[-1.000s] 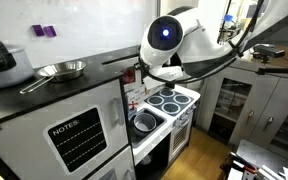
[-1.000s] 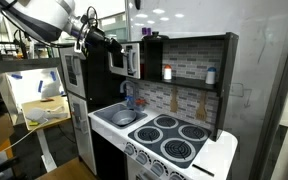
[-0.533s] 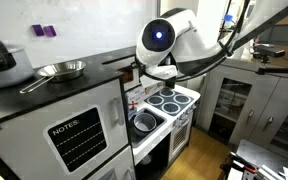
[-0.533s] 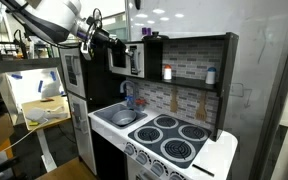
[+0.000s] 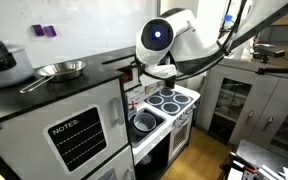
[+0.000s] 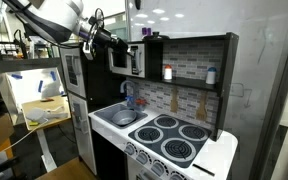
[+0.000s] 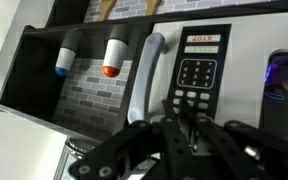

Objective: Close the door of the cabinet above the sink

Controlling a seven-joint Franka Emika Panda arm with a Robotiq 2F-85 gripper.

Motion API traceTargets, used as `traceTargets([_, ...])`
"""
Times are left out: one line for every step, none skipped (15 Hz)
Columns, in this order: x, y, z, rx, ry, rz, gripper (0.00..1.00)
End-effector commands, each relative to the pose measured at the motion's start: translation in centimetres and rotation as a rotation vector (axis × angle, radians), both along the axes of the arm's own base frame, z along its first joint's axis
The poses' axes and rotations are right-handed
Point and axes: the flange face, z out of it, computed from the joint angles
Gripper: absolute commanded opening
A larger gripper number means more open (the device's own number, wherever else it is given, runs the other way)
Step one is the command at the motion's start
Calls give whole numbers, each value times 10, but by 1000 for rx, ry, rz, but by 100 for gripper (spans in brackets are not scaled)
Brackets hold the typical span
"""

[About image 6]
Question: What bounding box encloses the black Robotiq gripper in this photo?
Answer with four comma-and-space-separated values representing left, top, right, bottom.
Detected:
94, 27, 136, 58

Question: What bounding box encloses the white toy microwave door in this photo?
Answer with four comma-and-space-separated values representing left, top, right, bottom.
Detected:
107, 43, 146, 80

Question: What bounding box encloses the grey toy sink basin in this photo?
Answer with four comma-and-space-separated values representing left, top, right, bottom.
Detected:
93, 102, 149, 130

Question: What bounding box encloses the white fridge door with dispenser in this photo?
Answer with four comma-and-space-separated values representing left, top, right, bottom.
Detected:
67, 92, 98, 176

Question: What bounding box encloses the white toy oven door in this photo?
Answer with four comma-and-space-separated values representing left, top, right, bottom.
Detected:
126, 156, 172, 180

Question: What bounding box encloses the silver frying pan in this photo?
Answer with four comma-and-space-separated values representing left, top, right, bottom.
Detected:
142, 31, 171, 42

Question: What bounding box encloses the grey toy faucet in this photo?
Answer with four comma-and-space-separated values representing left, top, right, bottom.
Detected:
119, 79, 139, 108

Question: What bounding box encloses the white shaker red cap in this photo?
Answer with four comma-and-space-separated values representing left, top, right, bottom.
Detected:
163, 64, 173, 81

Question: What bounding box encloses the small metal bowl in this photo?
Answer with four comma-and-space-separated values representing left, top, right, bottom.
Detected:
111, 109, 138, 127

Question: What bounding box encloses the wooden spoon decoration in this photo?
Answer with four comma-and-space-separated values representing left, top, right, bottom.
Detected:
169, 87, 180, 113

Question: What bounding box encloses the white shaker blue cap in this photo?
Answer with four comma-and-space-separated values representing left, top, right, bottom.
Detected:
205, 67, 218, 85

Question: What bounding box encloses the black toy stove top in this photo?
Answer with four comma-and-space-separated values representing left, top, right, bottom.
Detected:
127, 113, 213, 170

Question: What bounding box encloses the wooden top desk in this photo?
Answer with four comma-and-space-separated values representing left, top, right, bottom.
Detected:
20, 95, 72, 173

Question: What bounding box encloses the wooden spatula decoration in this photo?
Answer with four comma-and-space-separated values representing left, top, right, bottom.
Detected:
196, 91, 208, 121

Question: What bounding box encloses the grey stove knob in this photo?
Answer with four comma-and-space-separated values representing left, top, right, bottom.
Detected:
123, 143, 137, 156
168, 171, 185, 180
150, 160, 167, 177
136, 151, 150, 166

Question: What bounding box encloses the black white toy kitchen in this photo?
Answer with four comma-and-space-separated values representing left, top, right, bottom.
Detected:
58, 32, 240, 180

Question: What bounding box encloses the grey shelf beam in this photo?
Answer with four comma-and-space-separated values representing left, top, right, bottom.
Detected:
0, 57, 61, 74

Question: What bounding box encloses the white foam board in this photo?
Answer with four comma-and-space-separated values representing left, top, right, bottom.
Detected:
0, 68, 67, 116

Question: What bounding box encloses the white plastic bag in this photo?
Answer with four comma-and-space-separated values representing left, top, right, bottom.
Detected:
25, 105, 69, 124

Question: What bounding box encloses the black metal rack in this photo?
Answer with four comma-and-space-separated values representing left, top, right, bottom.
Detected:
0, 29, 29, 61

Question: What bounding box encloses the wooden stool top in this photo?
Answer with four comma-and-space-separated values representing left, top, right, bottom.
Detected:
35, 156, 100, 180

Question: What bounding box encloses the thin black rod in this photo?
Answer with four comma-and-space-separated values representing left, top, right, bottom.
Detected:
192, 163, 216, 178

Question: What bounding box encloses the red faucet handle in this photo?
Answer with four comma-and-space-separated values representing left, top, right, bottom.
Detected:
135, 98, 147, 107

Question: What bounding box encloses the white cable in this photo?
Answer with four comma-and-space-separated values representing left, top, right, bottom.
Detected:
2, 119, 50, 153

